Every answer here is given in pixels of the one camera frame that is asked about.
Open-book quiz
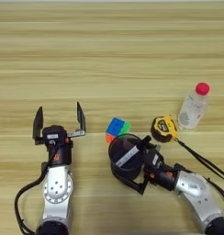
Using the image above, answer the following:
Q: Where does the black white marker pen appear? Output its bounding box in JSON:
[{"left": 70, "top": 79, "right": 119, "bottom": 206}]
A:
[{"left": 115, "top": 135, "right": 152, "bottom": 168}]

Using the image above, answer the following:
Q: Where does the colourful puzzle cube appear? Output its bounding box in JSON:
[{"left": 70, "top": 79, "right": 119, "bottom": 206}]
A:
[{"left": 105, "top": 117, "right": 132, "bottom": 144}]

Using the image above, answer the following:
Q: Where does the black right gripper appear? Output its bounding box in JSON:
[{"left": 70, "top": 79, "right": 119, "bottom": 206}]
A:
[{"left": 110, "top": 140, "right": 179, "bottom": 196}]

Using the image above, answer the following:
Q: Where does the labelled box on gripper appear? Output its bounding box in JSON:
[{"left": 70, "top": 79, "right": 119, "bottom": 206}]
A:
[
  {"left": 42, "top": 124, "right": 69, "bottom": 146},
  {"left": 150, "top": 151, "right": 165, "bottom": 169}
]

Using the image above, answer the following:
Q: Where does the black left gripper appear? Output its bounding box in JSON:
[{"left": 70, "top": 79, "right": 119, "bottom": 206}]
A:
[{"left": 32, "top": 101, "right": 86, "bottom": 168}]

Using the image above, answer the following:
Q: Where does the labelled box on right gripper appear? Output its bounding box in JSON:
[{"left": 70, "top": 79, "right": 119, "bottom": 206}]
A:
[{"left": 150, "top": 151, "right": 165, "bottom": 169}]

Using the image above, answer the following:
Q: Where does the labelled box on left gripper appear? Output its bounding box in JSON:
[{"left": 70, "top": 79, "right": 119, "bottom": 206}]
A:
[{"left": 42, "top": 124, "right": 69, "bottom": 146}]

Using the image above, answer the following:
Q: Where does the clear bottle with red cap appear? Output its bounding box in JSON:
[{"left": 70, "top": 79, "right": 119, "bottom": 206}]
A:
[{"left": 177, "top": 82, "right": 211, "bottom": 131}]

